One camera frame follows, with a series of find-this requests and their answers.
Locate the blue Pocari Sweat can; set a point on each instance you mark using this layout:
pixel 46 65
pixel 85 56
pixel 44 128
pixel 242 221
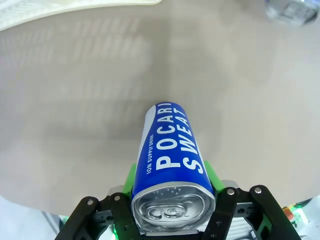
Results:
pixel 170 150

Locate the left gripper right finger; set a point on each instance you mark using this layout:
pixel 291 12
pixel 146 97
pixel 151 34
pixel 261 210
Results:
pixel 225 212

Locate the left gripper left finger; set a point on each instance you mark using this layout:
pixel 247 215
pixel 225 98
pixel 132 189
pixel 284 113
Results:
pixel 120 215

